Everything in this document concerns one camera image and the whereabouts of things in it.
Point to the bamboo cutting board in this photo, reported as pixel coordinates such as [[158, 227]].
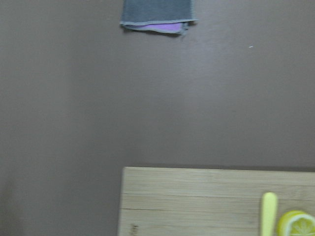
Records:
[[206, 202]]

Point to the grey purple folded cloth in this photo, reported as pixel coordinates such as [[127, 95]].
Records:
[[161, 16]]

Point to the yellow plastic knife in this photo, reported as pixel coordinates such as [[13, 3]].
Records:
[[268, 212]]

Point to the lemon half near knife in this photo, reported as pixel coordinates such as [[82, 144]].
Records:
[[296, 223]]

